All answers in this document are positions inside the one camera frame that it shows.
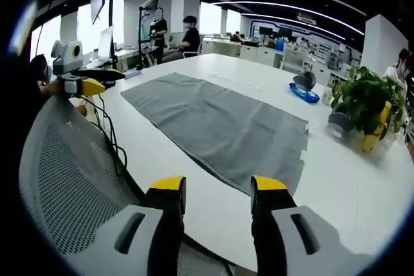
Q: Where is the green potted plant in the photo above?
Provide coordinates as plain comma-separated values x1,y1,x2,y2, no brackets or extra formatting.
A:
331,65,409,138

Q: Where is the grey towel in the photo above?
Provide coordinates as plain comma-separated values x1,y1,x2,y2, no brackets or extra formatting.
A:
120,72,310,197

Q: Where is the large dark monitor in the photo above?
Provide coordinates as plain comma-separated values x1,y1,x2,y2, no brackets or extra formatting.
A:
90,0,106,25

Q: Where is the black monitor stand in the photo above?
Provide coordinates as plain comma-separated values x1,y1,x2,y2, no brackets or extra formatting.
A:
106,0,118,67

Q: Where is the white-backed monitor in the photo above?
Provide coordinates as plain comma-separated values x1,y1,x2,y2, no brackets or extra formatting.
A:
98,25,115,61

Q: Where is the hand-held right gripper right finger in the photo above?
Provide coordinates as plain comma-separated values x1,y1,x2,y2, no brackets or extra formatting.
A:
250,175,373,276

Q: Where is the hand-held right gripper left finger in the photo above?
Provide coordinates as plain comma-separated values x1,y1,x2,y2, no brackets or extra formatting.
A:
66,175,188,276

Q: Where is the white table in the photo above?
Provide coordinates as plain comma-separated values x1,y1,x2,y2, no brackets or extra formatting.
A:
69,52,414,273

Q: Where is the grey round object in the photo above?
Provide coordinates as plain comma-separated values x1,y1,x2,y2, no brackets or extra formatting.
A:
327,111,356,138

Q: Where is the black cable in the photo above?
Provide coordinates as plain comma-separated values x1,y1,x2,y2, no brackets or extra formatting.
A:
80,94,129,176

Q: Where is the grey mesh office chair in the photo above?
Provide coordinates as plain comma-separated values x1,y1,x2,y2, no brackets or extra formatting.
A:
17,94,235,276

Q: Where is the person's left hand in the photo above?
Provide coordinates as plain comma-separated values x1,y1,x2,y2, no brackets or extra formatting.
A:
40,80,65,96

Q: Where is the blue packet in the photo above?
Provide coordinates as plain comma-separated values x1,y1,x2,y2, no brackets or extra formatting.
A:
288,82,321,104

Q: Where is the white cup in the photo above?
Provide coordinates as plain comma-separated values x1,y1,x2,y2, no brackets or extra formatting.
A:
321,87,334,106

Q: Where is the yellow plant pot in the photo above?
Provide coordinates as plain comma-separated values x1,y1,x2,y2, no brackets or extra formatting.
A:
360,100,393,153

